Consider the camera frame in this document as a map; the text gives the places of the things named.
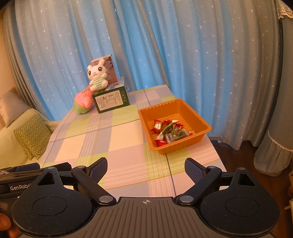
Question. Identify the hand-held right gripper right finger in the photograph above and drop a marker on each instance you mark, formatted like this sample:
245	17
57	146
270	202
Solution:
194	171

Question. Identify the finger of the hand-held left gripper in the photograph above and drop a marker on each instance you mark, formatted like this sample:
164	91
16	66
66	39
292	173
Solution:
27	167
63	166

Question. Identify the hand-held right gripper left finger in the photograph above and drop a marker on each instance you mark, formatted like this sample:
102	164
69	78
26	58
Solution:
98	170

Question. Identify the yellow gummy candy packet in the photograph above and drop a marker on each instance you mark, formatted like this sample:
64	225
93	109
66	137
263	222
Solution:
192	132

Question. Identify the silver snack packet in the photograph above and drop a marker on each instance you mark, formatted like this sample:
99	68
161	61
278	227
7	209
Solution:
177	135

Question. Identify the red packet with yellow label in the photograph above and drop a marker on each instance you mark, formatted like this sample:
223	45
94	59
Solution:
160	143

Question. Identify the dark green candy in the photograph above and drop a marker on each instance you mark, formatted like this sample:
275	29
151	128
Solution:
168	130

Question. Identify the red green candy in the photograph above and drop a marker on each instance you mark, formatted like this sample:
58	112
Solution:
178	125
167	122

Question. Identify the red packet with white print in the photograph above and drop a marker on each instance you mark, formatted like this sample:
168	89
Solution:
157	125

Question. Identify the orange plastic tray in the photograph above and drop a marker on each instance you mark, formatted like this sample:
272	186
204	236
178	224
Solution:
148	116

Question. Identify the person's left hand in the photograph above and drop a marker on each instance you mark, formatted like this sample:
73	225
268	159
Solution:
5	222

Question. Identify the light green sofa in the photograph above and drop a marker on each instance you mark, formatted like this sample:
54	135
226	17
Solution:
9	141

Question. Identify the green chevron cushion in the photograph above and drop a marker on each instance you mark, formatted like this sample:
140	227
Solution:
32	135

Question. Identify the checkered tablecloth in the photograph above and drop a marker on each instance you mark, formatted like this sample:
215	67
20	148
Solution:
119	141

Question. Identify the beige satin cushion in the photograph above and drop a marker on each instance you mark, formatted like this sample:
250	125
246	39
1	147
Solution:
11	105

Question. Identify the pink green plush toy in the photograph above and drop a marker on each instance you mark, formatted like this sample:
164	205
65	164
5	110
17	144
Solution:
83	100

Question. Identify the green box with white label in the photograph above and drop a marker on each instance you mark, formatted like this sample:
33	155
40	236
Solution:
123	98

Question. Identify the grey lace-trimmed cloth cover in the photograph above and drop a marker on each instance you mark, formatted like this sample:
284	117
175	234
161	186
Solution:
274	148

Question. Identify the grey star curtain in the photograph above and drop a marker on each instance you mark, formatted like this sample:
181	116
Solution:
23	68
247	80

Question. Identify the white plush rabbit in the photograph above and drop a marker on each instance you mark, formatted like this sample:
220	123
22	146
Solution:
97	71

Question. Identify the tall beige carton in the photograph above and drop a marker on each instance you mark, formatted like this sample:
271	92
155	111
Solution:
112	68

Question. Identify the blue star curtain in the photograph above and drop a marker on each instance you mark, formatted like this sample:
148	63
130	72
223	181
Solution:
160	45

